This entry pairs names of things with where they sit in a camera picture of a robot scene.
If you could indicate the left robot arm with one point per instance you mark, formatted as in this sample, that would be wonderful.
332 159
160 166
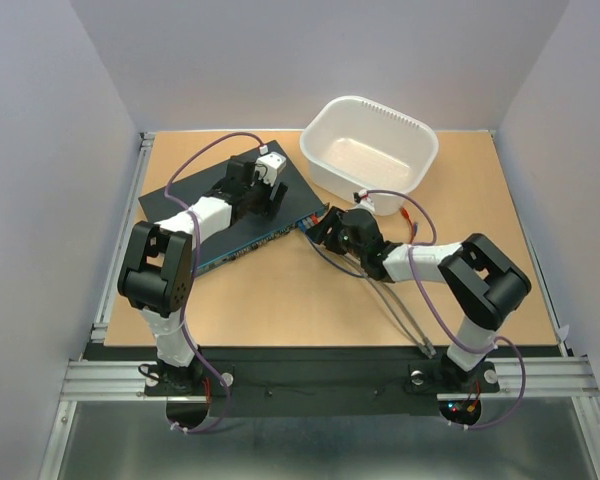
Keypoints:
161 259

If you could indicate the dark blue network switch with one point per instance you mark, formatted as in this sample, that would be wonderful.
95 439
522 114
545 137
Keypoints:
183 205

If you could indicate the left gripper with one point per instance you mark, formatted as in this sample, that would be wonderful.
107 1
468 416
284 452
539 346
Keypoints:
268 208

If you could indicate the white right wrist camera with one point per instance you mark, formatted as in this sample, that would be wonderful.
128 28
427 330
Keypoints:
363 201

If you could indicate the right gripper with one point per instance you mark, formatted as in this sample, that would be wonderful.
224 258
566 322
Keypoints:
333 217

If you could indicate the aluminium frame rail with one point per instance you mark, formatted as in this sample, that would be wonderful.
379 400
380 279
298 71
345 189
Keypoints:
555 377

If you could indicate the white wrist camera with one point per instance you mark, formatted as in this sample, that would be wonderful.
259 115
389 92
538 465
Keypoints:
363 201
269 166

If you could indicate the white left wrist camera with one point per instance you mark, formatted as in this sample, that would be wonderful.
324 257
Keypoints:
269 166

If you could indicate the white plastic tub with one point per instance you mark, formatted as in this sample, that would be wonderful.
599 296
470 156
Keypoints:
357 144

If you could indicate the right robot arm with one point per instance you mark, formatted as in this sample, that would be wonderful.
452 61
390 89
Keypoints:
485 283

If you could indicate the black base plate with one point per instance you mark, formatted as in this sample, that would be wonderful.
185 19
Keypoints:
341 381

